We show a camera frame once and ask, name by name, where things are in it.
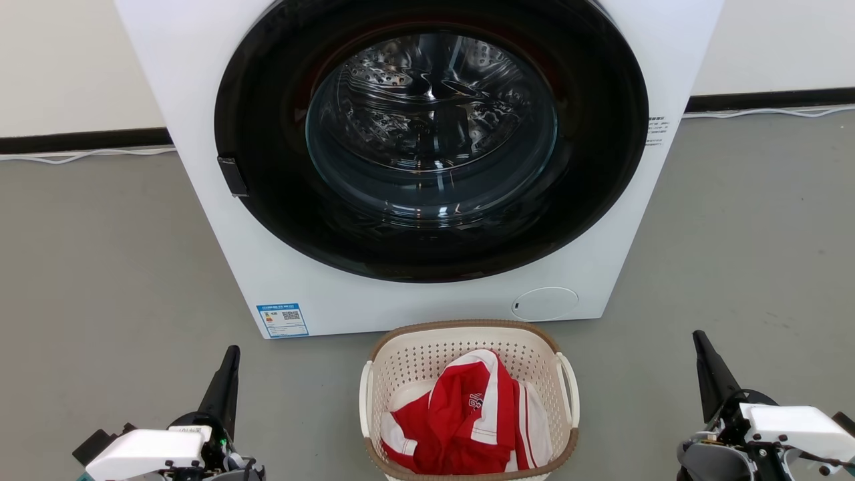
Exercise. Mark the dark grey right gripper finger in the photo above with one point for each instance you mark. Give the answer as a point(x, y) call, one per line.
point(715, 377)

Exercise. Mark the red and white shirt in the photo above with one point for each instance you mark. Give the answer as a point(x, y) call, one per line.
point(454, 427)

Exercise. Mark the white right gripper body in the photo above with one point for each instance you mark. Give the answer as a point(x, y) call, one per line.
point(795, 427)

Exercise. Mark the black wall baseboard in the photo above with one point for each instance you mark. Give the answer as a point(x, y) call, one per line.
point(80, 140)
point(775, 99)

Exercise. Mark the white text warning sticker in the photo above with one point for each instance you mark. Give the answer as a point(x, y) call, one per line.
point(655, 131)

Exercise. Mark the round white filter cover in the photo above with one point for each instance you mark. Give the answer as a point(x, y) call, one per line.
point(546, 304)

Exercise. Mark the blue energy label sticker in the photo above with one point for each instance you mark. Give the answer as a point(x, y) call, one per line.
point(282, 321)

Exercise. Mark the cream perforated laundry basket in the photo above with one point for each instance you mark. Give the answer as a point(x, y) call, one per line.
point(421, 351)

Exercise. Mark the white front-load washing machine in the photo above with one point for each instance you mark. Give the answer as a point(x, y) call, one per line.
point(200, 80)

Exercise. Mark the black round washer door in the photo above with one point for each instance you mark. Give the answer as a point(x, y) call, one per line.
point(267, 133)

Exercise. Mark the steel washer drum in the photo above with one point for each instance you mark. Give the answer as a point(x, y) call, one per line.
point(431, 120)

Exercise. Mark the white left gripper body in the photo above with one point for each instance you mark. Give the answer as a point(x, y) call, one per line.
point(147, 451)

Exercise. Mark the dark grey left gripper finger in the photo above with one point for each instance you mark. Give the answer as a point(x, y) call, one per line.
point(224, 394)

